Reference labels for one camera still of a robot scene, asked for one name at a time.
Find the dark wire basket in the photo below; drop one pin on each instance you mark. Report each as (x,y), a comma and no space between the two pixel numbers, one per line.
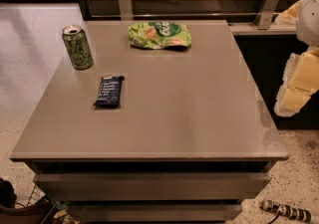
(38,213)

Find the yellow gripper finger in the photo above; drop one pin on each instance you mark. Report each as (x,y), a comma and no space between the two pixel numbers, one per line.
(289,16)
(300,82)

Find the black white striped power strip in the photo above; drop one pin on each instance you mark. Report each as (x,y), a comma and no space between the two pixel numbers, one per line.
(289,212)

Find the green rice chip bag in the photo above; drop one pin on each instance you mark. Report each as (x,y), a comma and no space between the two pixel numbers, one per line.
(159,35)

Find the metal bracket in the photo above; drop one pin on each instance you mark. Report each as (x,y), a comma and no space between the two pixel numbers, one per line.
(126,10)
(264,17)

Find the grey drawer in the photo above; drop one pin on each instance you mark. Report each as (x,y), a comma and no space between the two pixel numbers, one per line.
(154,213)
(151,186)

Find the right metal bracket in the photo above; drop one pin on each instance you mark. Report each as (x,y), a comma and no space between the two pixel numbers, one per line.
(264,17)

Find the green soda can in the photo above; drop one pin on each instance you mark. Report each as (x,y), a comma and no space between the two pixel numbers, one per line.
(77,45)

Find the grey upper drawer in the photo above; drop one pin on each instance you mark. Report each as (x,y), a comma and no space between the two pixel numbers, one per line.
(151,186)

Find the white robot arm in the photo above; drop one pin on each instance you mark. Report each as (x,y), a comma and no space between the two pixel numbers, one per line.
(307,24)

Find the left metal bracket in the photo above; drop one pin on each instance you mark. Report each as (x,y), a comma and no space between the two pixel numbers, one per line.
(126,10)

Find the grey lower drawer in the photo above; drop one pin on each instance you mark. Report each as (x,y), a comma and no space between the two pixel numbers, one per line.
(154,213)

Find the dark blue snack bar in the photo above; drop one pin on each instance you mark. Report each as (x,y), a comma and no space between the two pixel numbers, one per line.
(109,93)

